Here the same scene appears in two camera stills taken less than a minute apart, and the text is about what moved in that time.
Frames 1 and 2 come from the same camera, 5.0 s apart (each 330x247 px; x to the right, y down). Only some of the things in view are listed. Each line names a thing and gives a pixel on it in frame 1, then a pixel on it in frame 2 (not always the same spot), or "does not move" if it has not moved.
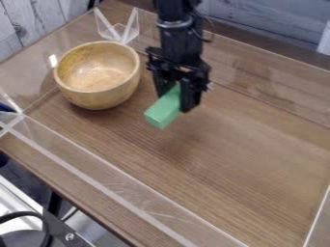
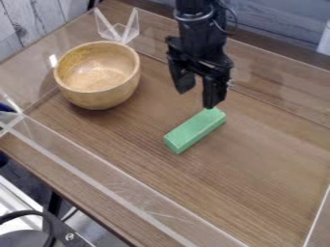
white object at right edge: [324, 47] does not move
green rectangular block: [165, 108] to [202, 124]
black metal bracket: [63, 233] does not move
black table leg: [55, 204] does not move
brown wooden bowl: [96, 73] does not move
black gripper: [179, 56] to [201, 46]
